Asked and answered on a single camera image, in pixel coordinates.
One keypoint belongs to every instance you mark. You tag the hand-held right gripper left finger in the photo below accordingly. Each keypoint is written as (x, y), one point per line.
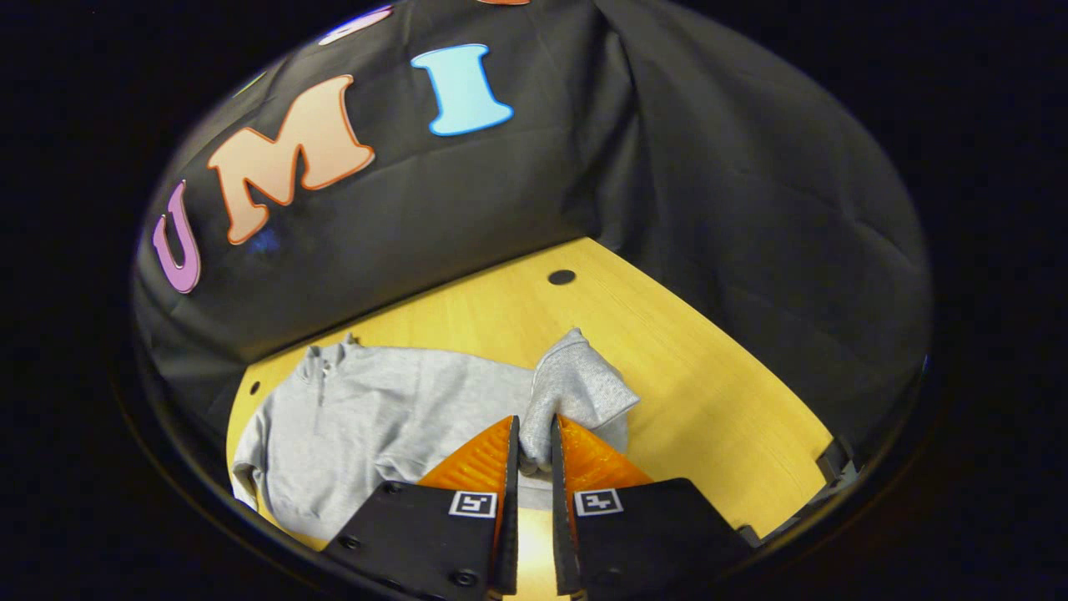
(507, 517)

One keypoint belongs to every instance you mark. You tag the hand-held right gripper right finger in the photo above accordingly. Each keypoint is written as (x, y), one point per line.
(561, 517)

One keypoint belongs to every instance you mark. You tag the grey zip-neck sweatshirt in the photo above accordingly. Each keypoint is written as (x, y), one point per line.
(375, 417)

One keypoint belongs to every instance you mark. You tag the black backdrop cloth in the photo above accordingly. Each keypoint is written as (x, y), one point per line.
(734, 209)

